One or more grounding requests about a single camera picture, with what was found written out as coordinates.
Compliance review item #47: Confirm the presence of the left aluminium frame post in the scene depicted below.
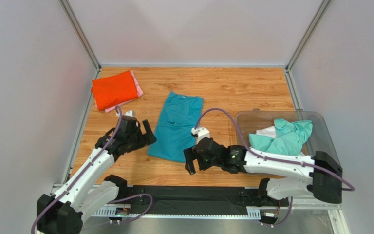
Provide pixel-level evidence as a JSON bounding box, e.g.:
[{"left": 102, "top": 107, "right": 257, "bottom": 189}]
[{"left": 58, "top": 0, "right": 102, "bottom": 72}]

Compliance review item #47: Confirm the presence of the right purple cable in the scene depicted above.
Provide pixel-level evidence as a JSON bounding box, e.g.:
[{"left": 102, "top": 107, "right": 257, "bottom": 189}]
[{"left": 191, "top": 107, "right": 355, "bottom": 227}]

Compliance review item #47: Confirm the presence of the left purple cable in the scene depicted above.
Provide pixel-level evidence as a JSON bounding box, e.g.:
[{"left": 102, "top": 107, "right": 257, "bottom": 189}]
[{"left": 31, "top": 105, "right": 153, "bottom": 234}]

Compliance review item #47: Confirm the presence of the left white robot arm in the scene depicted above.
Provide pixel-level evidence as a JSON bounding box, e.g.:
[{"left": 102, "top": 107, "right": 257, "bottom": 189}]
[{"left": 31, "top": 114, "right": 157, "bottom": 234}]

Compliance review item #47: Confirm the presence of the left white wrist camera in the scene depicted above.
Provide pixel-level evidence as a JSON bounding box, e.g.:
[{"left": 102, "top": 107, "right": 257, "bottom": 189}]
[{"left": 121, "top": 110, "right": 137, "bottom": 120}]

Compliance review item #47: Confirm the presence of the teal blue t-shirt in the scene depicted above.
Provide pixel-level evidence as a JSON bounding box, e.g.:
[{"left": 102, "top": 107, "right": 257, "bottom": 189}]
[{"left": 147, "top": 91, "right": 204, "bottom": 163}]

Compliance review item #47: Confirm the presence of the white t-shirt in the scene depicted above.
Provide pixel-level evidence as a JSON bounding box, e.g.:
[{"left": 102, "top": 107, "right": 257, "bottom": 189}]
[{"left": 255, "top": 126, "right": 277, "bottom": 139}]

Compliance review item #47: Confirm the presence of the right aluminium frame post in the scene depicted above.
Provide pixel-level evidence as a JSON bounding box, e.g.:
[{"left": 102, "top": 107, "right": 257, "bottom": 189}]
[{"left": 286, "top": 0, "right": 333, "bottom": 73}]

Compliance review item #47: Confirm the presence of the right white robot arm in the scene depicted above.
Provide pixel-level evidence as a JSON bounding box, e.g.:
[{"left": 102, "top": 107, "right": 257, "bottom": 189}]
[{"left": 184, "top": 137, "right": 343, "bottom": 204}]

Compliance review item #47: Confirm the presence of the mint green t-shirt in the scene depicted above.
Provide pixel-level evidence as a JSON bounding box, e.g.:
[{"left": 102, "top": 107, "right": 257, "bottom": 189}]
[{"left": 248, "top": 118, "right": 313, "bottom": 156}]

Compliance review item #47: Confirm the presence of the purple cable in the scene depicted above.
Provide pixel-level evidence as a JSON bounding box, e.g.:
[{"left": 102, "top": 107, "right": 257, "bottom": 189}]
[
  {"left": 31, "top": 105, "right": 153, "bottom": 234},
  {"left": 191, "top": 107, "right": 355, "bottom": 227}
]

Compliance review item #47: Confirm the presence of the aluminium frame post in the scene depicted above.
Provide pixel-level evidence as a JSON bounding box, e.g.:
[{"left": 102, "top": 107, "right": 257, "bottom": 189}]
[
  {"left": 286, "top": 0, "right": 333, "bottom": 73},
  {"left": 58, "top": 0, "right": 102, "bottom": 72}
]

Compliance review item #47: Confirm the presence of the clear plastic bin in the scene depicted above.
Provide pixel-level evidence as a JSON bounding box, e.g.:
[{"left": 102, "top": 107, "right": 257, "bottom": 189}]
[{"left": 234, "top": 108, "right": 342, "bottom": 176}]

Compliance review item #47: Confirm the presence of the orange folded t-shirt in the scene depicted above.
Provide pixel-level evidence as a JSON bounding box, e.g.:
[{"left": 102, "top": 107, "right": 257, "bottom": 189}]
[{"left": 91, "top": 70, "right": 137, "bottom": 111}]

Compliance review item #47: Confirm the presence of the pink folded t-shirt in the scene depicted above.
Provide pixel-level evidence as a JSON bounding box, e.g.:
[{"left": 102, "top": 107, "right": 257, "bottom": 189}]
[{"left": 104, "top": 70, "right": 145, "bottom": 114}]

